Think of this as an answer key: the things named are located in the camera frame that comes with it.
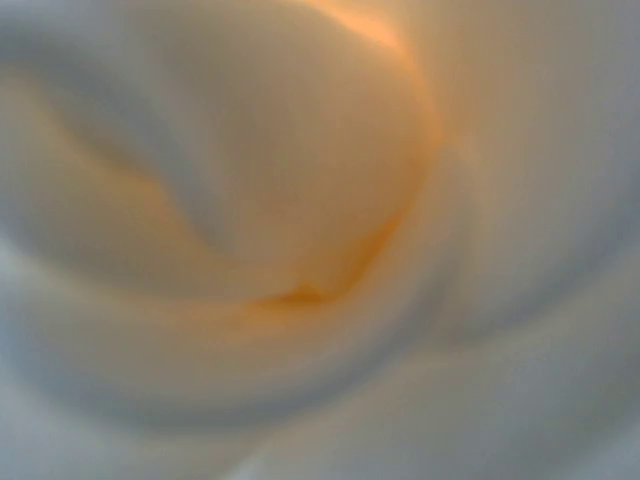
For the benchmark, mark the pink flower bouquet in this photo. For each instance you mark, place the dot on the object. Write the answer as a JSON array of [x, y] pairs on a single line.
[[319, 239]]

